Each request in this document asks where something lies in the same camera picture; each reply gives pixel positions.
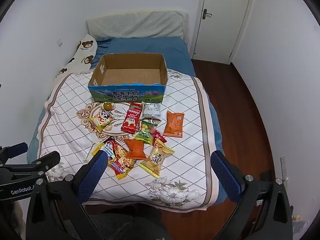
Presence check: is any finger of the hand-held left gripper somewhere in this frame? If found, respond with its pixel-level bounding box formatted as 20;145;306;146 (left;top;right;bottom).
0;142;28;167
0;151;61;180

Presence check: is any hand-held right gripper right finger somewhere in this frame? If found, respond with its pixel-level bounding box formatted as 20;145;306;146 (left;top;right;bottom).
211;150;293;240

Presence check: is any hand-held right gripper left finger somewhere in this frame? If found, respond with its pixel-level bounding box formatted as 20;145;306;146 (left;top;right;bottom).
26;150;110;240

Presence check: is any long red yellow snack packet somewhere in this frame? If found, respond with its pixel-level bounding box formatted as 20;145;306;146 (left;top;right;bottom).
90;137;137;180

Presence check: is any orange snack packet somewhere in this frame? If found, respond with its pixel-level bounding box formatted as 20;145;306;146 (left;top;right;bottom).
163;110;185;138
124;138;147;160

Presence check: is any yellow clear biscuit packet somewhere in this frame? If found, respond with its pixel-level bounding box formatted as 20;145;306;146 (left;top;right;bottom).
139;140;175;179

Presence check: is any small brown red snack packet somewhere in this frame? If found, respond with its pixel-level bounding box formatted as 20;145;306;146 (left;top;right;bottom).
152;130;167;144

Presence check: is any grey white snack packet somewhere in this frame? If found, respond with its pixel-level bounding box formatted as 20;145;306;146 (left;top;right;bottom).
141;101;162;122

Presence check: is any cardboard box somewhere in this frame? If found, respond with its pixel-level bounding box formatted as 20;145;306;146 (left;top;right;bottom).
87;53;168;104

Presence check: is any white checked floral blanket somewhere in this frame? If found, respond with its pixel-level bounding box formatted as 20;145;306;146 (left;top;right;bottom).
37;69;220;213

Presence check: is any yellow panda snack packet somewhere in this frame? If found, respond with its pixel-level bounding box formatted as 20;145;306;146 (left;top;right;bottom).
88;106;115;133

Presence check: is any green candy ball packet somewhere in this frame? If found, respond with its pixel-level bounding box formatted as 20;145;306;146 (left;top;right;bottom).
134;119;158;145

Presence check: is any bear print pillow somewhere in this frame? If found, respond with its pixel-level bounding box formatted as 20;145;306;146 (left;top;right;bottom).
55;34;98;79

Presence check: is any blue bed sheet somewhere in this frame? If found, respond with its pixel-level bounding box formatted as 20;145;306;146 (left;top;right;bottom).
27;37;224;204

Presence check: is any white door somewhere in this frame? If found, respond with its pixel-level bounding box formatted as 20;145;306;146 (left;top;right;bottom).
191;0;254;64

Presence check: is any grey quilted pillow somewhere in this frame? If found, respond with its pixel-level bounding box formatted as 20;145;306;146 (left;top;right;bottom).
86;10;188;40

